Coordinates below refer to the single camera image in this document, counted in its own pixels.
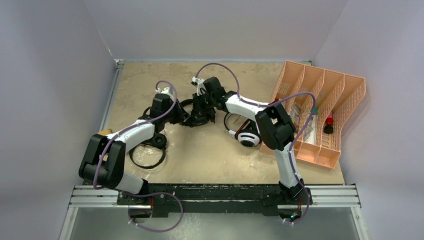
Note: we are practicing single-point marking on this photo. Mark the white and black headphones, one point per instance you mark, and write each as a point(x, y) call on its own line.
point(247, 134)

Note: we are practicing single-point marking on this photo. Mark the black headband headset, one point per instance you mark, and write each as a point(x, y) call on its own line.
point(192, 120)

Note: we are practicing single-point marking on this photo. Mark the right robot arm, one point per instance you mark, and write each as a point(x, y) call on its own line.
point(275, 128)

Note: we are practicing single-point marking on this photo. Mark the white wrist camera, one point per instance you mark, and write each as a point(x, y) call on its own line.
point(199, 84)
point(169, 91)

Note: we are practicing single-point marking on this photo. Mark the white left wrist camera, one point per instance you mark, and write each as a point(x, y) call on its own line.
point(169, 91)

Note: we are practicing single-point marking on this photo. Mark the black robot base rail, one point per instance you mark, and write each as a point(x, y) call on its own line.
point(163, 199)

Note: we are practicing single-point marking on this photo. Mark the peach plastic file organizer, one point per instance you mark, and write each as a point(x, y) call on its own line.
point(335, 92)

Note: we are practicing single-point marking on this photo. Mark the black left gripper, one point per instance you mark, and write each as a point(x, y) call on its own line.
point(181, 113)

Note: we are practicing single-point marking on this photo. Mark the black over-ear headphones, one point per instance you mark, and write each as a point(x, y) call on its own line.
point(156, 144)

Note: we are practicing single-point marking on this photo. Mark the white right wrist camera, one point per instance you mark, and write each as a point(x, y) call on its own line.
point(199, 84)

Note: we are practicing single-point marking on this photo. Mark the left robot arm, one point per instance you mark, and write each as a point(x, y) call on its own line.
point(103, 162)

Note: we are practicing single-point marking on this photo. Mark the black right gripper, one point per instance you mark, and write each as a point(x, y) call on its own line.
point(198, 109)

